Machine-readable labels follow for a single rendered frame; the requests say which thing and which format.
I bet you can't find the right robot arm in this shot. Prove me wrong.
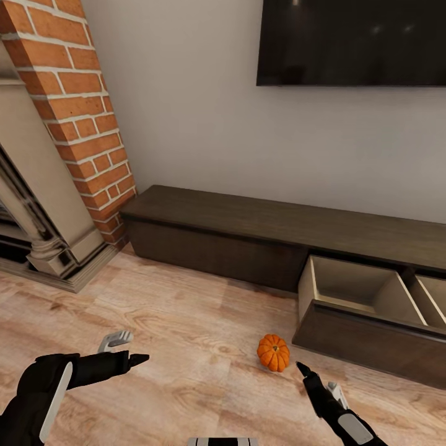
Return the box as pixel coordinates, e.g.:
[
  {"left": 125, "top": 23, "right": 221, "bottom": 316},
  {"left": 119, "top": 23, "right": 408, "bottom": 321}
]
[{"left": 296, "top": 362, "right": 387, "bottom": 446}]

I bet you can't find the pumpkin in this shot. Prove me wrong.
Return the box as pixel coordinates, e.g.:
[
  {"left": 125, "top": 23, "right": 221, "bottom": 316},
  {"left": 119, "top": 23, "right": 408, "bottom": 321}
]
[{"left": 257, "top": 334, "right": 290, "bottom": 372}]

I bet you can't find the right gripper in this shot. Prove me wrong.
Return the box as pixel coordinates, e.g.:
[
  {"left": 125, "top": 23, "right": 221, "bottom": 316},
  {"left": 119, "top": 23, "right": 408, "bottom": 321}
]
[{"left": 296, "top": 362, "right": 336, "bottom": 418}]

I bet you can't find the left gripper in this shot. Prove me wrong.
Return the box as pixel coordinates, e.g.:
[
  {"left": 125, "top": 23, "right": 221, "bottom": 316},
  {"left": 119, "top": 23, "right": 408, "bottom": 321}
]
[{"left": 85, "top": 351, "right": 149, "bottom": 385}]

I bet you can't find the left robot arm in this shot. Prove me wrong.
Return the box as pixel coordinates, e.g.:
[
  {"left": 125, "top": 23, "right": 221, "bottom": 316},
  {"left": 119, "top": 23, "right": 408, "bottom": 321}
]
[{"left": 0, "top": 330, "right": 149, "bottom": 446}]

